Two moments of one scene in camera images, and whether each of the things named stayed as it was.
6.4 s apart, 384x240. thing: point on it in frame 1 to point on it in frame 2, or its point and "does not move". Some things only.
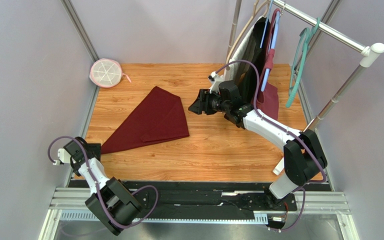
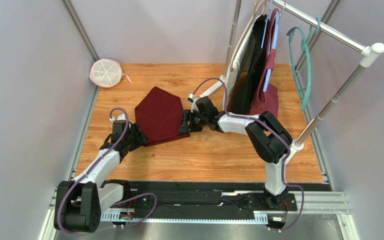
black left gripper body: (93, 147) to (135, 138)
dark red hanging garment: (269, 95) does not move
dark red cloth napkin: (159, 117) does not move
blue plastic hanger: (268, 74) does not move
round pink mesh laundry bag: (106, 73) does not move
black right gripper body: (207, 103) to (185, 121)
